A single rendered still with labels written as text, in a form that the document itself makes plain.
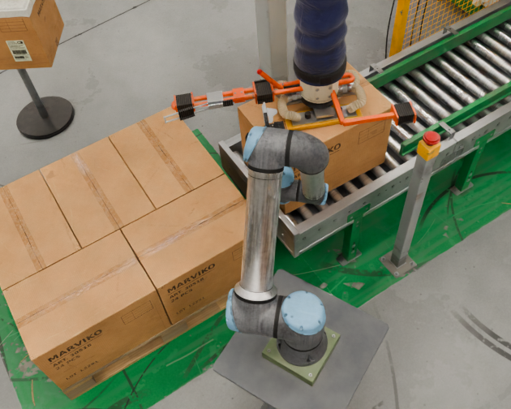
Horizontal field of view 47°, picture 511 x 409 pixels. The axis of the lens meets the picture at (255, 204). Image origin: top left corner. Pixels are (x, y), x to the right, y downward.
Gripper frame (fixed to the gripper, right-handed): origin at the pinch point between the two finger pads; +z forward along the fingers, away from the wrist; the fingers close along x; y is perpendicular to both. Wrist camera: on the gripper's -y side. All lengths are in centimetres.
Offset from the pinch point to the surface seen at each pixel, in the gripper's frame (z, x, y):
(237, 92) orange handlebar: 14.6, 1.3, -9.1
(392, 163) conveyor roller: 4, -53, 65
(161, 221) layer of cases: -8, -54, -54
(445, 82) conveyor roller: 55, -53, 110
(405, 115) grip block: -16, 3, 57
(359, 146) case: -1, -29, 44
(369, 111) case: 4, -13, 49
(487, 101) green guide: 30, -47, 123
